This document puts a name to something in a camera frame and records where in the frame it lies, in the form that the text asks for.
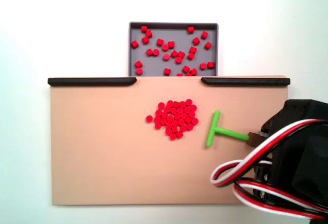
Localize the grey rectangular tray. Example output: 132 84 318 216
129 22 219 77

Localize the beige flat board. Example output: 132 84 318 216
49 75 290 206

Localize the black board edge rail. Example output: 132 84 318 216
200 77 291 87
47 77 137 87

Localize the red white black servo cable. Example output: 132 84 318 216
210 118 328 220

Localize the green T-shaped pusher tool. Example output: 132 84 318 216
205 109 266 148

